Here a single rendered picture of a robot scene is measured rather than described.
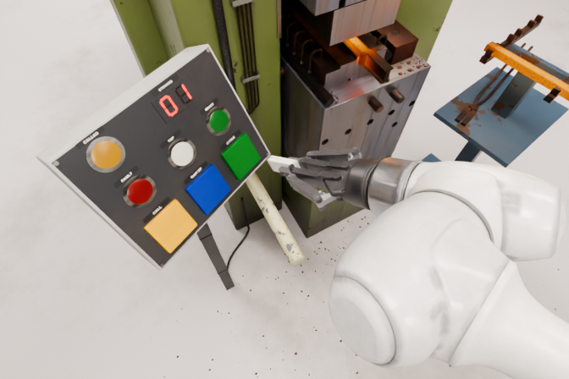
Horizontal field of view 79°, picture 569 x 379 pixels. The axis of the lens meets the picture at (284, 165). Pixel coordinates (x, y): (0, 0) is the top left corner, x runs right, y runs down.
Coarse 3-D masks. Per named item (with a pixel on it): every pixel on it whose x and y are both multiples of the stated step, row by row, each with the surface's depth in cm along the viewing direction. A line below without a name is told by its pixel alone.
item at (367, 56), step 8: (352, 40) 96; (360, 48) 94; (368, 48) 94; (360, 56) 93; (368, 56) 91; (376, 56) 91; (360, 64) 94; (368, 64) 94; (376, 64) 91; (384, 64) 89; (376, 72) 92; (384, 72) 89; (384, 80) 91
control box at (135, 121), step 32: (192, 64) 63; (128, 96) 59; (160, 96) 60; (192, 96) 64; (224, 96) 69; (96, 128) 54; (128, 128) 57; (160, 128) 61; (192, 128) 65; (64, 160) 52; (128, 160) 58; (160, 160) 62; (192, 160) 66; (96, 192) 55; (160, 192) 63; (128, 224) 60; (160, 256) 65
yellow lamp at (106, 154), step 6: (102, 144) 55; (108, 144) 55; (114, 144) 56; (96, 150) 54; (102, 150) 55; (108, 150) 55; (114, 150) 56; (96, 156) 54; (102, 156) 55; (108, 156) 55; (114, 156) 56; (120, 156) 57; (96, 162) 54; (102, 162) 55; (108, 162) 56; (114, 162) 56
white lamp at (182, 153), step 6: (180, 144) 64; (186, 144) 65; (174, 150) 63; (180, 150) 64; (186, 150) 65; (192, 150) 66; (174, 156) 63; (180, 156) 64; (186, 156) 65; (192, 156) 66; (174, 162) 64; (180, 162) 64; (186, 162) 65
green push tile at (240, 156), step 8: (240, 136) 73; (232, 144) 72; (240, 144) 73; (248, 144) 74; (224, 152) 71; (232, 152) 72; (240, 152) 73; (248, 152) 75; (256, 152) 76; (224, 160) 71; (232, 160) 72; (240, 160) 74; (248, 160) 75; (256, 160) 76; (232, 168) 72; (240, 168) 74; (248, 168) 75; (240, 176) 74
